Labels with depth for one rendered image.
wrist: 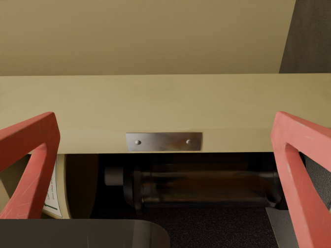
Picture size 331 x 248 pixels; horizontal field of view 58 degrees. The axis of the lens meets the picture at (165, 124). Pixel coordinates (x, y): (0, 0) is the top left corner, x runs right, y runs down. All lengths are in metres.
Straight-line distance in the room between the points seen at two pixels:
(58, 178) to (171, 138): 0.16
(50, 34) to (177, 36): 0.28
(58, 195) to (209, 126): 0.20
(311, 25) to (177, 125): 0.39
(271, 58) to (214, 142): 0.49
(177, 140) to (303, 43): 0.41
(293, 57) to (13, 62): 0.62
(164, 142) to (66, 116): 0.10
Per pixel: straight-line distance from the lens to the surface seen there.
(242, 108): 0.31
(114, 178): 0.43
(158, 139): 0.28
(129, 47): 0.70
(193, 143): 0.28
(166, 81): 0.35
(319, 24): 0.58
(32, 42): 0.75
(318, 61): 0.57
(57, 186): 0.38
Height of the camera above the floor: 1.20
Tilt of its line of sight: level
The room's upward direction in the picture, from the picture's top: 91 degrees counter-clockwise
